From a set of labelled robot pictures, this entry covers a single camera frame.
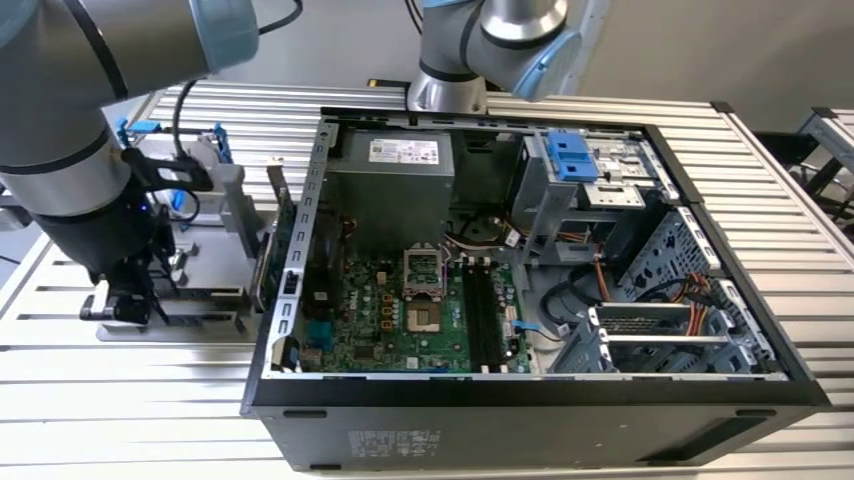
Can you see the black table corner cap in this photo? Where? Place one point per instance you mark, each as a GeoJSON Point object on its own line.
{"type": "Point", "coordinates": [721, 106]}

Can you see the green graphics card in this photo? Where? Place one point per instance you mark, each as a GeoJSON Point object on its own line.
{"type": "Point", "coordinates": [283, 225]}

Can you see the round dark fan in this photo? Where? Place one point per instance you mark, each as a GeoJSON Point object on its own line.
{"type": "Point", "coordinates": [482, 231]}

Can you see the hard disk in blue carrier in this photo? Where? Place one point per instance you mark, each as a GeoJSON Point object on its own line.
{"type": "Point", "coordinates": [200, 142]}

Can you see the green motherboard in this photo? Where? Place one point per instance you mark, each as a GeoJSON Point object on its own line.
{"type": "Point", "coordinates": [374, 325]}

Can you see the grey parts rack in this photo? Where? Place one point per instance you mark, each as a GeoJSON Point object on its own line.
{"type": "Point", "coordinates": [230, 200]}

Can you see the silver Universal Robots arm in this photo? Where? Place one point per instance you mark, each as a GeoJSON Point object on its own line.
{"type": "Point", "coordinates": [60, 75]}

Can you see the grey power supply unit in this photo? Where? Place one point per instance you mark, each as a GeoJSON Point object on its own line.
{"type": "Point", "coordinates": [394, 200]}

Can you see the black case fan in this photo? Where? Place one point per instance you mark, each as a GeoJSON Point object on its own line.
{"type": "Point", "coordinates": [327, 250]}

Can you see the blue drive latch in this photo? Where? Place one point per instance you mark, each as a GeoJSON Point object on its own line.
{"type": "Point", "coordinates": [570, 157]}

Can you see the black camera bracket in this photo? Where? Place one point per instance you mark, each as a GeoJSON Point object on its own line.
{"type": "Point", "coordinates": [194, 177]}

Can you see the green RAM stick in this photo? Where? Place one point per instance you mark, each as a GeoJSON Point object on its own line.
{"type": "Point", "coordinates": [214, 291]}

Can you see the black open PC case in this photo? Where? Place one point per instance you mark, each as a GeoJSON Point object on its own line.
{"type": "Point", "coordinates": [534, 430]}

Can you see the metal side table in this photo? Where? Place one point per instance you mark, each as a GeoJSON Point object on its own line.
{"type": "Point", "coordinates": [830, 125]}

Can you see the black RAM slot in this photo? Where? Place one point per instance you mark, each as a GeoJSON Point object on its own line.
{"type": "Point", "coordinates": [493, 315]}
{"type": "Point", "coordinates": [477, 315]}

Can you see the black yellow plug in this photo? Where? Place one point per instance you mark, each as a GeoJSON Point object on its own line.
{"type": "Point", "coordinates": [387, 83]}

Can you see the grey disk bay cage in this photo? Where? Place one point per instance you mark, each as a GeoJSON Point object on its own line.
{"type": "Point", "coordinates": [581, 350]}

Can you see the CPU socket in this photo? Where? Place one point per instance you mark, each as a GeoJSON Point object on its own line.
{"type": "Point", "coordinates": [425, 320]}

